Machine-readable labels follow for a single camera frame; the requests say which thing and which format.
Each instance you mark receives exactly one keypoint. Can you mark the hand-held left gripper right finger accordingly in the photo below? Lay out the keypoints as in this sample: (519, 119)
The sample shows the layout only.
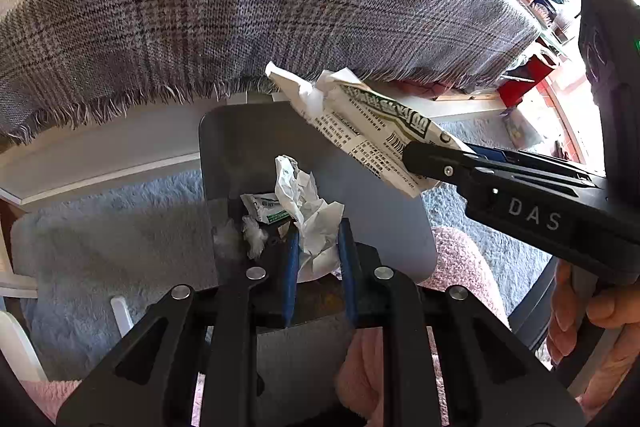
(348, 277)

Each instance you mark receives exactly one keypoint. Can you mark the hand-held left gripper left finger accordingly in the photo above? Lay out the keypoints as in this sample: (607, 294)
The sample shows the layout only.
(290, 277)

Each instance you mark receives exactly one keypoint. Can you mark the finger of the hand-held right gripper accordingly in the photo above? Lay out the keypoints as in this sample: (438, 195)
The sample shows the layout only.
(540, 164)
(430, 162)

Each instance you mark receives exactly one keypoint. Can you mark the white fluff ball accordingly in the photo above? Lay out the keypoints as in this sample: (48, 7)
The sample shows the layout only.
(254, 237)

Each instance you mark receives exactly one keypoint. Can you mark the white printed plastic packet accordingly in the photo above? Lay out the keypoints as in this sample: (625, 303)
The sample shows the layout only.
(370, 127)

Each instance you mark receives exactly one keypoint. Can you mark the white tissue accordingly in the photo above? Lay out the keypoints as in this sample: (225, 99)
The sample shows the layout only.
(330, 87)
(305, 207)

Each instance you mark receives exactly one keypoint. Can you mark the small green white wrapper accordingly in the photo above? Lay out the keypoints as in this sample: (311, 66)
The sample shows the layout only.
(262, 207)

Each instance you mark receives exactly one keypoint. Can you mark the grey trash bin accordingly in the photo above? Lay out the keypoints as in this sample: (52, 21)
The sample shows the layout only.
(240, 147)

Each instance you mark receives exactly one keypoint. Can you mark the person's right hand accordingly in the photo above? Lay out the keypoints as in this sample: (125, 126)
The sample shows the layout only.
(620, 322)

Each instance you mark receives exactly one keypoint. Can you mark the red plastic box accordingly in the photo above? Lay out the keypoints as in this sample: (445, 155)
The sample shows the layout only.
(525, 82)

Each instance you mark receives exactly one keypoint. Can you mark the pink fleece pants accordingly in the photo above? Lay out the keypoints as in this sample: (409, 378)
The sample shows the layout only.
(465, 267)

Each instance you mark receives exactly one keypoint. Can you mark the blue round tin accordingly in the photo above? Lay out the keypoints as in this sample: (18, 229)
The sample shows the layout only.
(550, 2)

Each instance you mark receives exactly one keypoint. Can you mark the blue-grey fluffy rug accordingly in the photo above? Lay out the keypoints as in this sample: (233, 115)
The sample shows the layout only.
(100, 257)

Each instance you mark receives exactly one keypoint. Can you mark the brown plaid blanket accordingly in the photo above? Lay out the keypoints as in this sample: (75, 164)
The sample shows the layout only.
(200, 7)

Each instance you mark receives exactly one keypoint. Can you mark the white table frame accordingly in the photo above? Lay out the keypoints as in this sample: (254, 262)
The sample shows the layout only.
(100, 157)

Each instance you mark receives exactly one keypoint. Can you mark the white chair frame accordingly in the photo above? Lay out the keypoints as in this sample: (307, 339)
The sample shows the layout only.
(20, 337)

